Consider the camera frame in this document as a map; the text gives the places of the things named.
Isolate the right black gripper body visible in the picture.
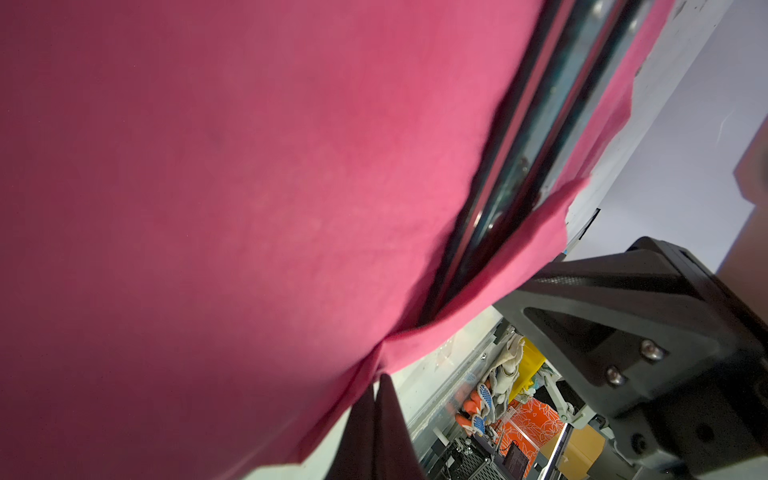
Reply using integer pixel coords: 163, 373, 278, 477
599, 335, 767, 479

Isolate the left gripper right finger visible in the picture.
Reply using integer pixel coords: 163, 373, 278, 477
373, 374, 426, 480

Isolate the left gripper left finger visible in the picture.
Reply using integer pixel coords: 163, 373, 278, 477
325, 385, 375, 480

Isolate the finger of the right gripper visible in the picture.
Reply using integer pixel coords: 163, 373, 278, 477
496, 237, 767, 419

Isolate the colourful background clutter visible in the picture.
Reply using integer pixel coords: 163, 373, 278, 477
456, 333, 607, 479

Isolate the aluminium front rail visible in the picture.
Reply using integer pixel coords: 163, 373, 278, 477
397, 307, 506, 462

